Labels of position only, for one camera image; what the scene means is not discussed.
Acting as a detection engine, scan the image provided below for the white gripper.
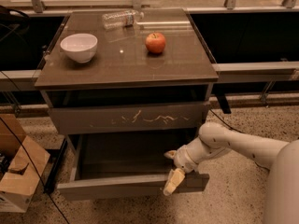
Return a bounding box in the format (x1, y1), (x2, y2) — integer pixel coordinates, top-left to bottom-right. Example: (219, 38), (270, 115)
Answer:
(163, 138), (213, 196)

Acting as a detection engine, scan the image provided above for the clear plastic water bottle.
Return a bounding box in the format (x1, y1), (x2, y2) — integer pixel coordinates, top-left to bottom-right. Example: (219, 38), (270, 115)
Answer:
(102, 9), (144, 30)

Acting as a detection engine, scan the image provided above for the grey drawer cabinet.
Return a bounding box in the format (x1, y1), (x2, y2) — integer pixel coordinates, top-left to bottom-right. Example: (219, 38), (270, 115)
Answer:
(34, 8), (220, 135)

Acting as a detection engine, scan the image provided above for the cardboard box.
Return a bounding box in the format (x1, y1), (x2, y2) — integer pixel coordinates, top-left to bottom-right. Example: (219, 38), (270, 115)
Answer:
(0, 114), (50, 213)

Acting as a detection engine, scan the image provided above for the black bar on floor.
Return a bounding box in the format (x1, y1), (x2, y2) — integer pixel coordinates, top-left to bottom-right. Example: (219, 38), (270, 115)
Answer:
(44, 139), (67, 194)

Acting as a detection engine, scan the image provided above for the white ceramic bowl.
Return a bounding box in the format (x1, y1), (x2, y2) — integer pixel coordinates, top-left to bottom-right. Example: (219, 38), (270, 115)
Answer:
(60, 34), (98, 63)

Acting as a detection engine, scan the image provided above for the black cable left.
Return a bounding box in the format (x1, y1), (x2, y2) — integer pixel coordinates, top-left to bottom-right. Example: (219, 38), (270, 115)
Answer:
(0, 70), (71, 224)

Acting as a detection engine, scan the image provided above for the grey top drawer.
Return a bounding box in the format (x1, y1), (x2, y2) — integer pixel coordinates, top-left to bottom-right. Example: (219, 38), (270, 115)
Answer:
(49, 102), (210, 135)

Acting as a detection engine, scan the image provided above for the grey drawer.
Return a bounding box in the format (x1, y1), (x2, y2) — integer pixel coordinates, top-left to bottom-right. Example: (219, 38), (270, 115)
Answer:
(49, 102), (210, 135)
(56, 131), (210, 202)

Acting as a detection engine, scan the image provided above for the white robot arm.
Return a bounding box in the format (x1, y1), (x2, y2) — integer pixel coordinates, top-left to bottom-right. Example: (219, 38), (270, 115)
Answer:
(164, 122), (299, 224)

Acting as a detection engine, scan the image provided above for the black bag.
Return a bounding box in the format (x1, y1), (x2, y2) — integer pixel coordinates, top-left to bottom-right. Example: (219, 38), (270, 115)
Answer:
(0, 6), (30, 43)

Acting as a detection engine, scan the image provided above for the red apple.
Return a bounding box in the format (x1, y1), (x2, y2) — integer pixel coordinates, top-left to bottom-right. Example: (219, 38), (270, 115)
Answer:
(145, 33), (166, 54)

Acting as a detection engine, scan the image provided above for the black floor cable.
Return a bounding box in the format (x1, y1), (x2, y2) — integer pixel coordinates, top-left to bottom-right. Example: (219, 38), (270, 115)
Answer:
(208, 108), (244, 133)

